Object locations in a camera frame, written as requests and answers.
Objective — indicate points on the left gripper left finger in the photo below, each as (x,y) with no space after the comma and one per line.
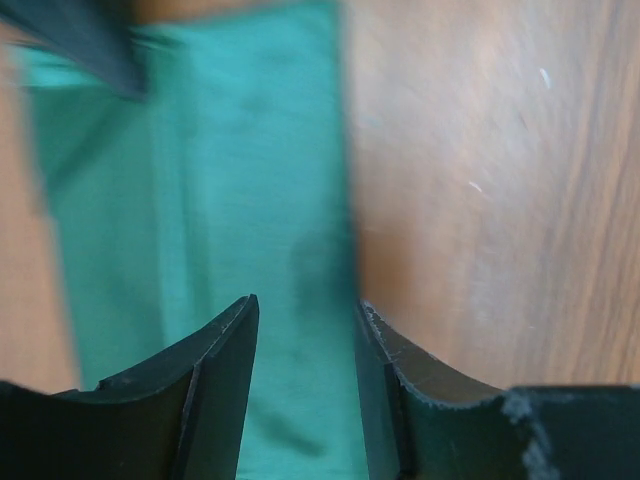
(177,415)

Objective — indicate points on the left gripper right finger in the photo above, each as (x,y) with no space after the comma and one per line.
(422,419)

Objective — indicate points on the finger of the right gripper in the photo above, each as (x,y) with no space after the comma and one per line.
(98,35)

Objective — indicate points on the dark green cloth napkin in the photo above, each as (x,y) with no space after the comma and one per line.
(230,178)

